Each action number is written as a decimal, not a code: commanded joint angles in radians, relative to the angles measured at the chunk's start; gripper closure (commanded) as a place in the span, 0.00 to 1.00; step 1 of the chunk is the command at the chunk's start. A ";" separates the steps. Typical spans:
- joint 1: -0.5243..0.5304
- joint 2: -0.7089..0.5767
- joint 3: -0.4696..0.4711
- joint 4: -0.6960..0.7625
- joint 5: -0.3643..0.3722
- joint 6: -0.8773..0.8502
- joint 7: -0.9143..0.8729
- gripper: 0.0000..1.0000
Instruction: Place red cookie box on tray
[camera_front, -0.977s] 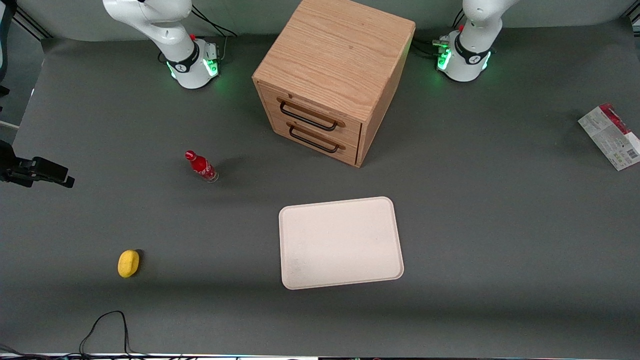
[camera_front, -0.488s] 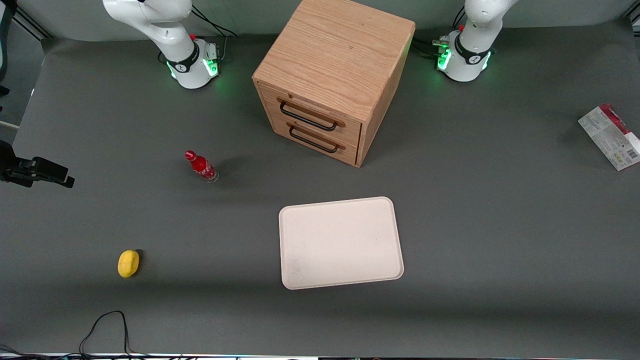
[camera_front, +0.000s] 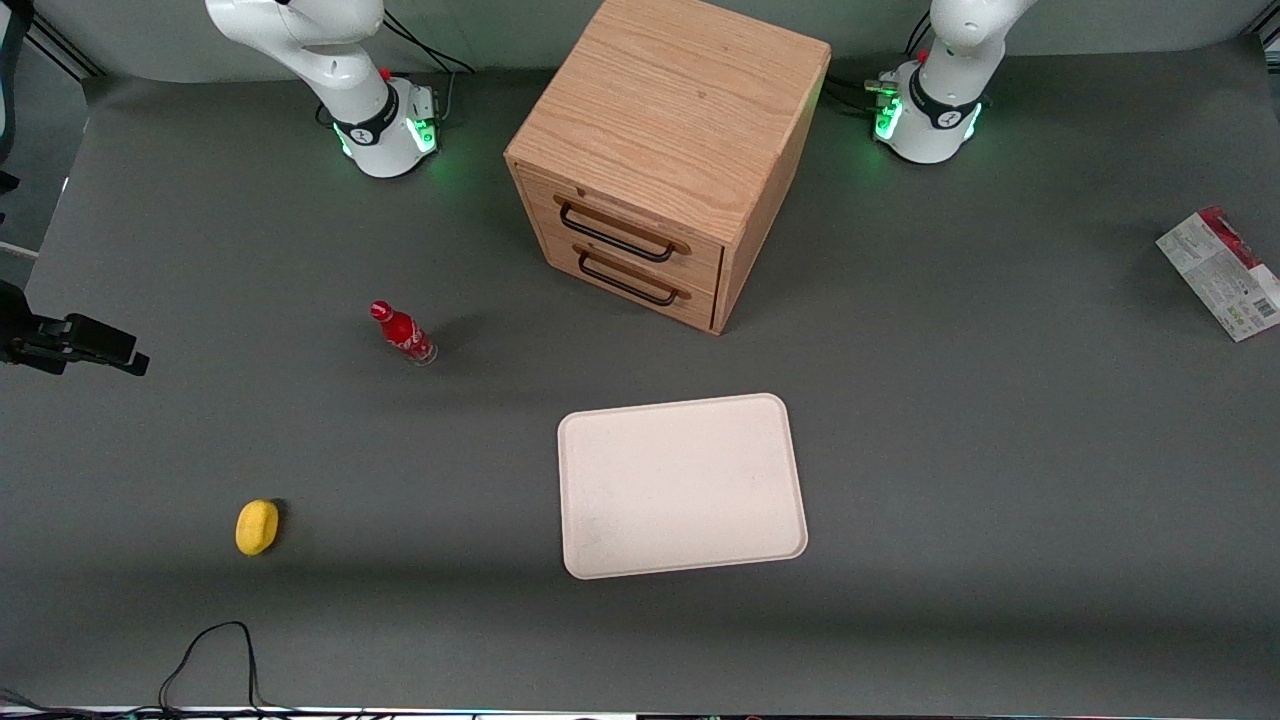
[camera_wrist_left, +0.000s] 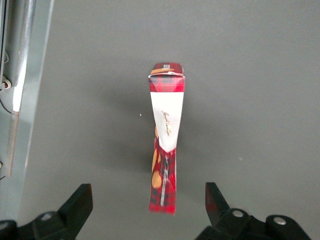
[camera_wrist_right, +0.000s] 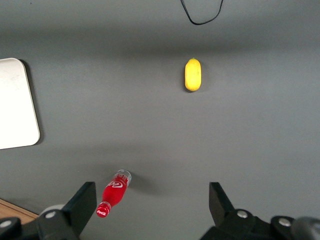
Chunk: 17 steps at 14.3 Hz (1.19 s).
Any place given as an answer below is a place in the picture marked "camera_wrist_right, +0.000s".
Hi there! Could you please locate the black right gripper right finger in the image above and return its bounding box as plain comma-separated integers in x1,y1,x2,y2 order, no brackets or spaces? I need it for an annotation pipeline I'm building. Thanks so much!
199,182,301,240

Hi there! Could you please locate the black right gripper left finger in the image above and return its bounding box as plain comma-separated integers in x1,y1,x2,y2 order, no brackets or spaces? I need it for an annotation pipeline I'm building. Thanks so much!
0,181,97,240

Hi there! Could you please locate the cream rectangular tray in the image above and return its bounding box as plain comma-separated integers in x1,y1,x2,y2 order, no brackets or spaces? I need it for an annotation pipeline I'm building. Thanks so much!
0,57,41,150

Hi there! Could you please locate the red cola bottle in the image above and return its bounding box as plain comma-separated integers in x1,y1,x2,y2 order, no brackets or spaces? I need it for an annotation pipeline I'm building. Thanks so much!
96,169,133,219

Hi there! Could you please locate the dark grey table mat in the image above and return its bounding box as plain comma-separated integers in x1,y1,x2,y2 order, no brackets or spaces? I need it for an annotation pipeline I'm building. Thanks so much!
0,0,320,240

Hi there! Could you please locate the yellow lemon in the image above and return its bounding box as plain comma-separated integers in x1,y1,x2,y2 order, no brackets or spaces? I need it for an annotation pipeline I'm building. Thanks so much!
184,57,203,93

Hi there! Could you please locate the thin black looped cable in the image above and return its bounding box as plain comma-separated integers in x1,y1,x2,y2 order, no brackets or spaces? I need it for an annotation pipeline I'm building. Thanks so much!
179,0,225,26

